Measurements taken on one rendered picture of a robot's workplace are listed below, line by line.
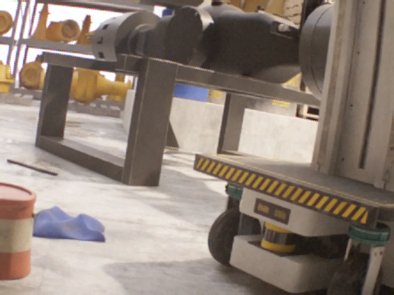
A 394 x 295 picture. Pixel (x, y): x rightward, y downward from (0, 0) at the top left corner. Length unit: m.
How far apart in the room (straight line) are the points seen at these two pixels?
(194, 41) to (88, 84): 5.21
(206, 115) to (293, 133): 0.85
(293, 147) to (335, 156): 3.64
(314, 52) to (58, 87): 1.72
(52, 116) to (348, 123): 2.38
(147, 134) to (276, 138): 2.64
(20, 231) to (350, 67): 1.06
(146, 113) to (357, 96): 1.34
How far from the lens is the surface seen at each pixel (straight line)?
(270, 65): 3.22
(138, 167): 2.76
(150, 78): 2.73
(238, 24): 3.40
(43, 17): 10.56
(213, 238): 1.61
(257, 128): 5.18
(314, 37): 2.82
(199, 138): 5.07
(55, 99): 3.66
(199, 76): 3.02
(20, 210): 1.25
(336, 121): 1.66
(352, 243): 1.34
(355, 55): 1.70
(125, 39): 4.54
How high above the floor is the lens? 0.48
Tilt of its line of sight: 5 degrees down
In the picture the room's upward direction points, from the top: 9 degrees clockwise
